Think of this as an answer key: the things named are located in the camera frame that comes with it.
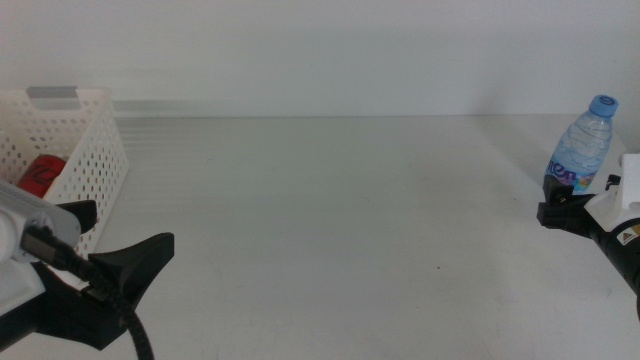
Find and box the clear water bottle blue cap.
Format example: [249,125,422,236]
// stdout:
[542,94,620,196]

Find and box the red cola can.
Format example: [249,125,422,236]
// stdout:
[17,154,69,199]

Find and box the white perforated plastic basket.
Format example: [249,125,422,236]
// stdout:
[0,87,130,289]

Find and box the thick black braided cable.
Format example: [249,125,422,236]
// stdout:
[20,225,156,360]

